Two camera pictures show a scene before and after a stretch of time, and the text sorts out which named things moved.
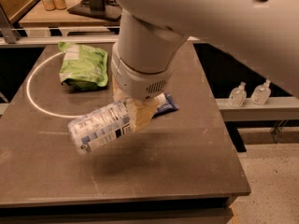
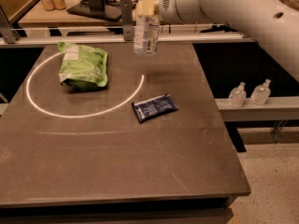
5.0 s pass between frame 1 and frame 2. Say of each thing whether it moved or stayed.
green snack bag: stayed
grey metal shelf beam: stayed
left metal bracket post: stayed
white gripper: moved
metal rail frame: stayed
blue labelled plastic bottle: moved
